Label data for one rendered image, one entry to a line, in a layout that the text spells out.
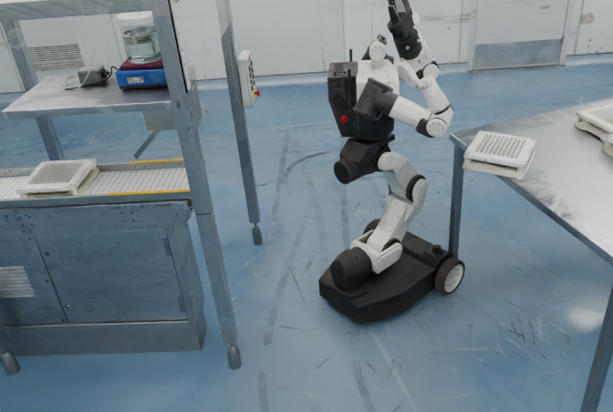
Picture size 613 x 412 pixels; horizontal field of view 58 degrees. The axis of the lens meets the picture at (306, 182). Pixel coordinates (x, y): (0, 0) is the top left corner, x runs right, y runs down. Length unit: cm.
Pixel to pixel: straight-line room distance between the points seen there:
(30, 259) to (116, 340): 58
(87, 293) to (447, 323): 174
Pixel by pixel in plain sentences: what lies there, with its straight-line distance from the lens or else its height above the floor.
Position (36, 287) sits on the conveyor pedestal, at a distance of 287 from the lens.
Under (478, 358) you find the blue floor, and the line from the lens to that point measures 279.
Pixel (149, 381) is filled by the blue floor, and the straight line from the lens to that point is 285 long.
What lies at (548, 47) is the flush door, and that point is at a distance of 635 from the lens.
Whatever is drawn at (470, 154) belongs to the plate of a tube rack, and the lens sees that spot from 240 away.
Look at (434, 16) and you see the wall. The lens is 595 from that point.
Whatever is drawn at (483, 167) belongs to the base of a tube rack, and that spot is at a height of 89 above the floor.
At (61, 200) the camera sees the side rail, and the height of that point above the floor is 94.
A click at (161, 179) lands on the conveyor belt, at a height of 91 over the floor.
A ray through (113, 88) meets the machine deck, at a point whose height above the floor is 135.
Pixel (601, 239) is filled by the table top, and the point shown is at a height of 87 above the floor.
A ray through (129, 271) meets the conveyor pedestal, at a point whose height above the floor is 52.
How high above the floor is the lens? 204
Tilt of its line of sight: 30 degrees down
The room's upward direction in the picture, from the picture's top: 5 degrees counter-clockwise
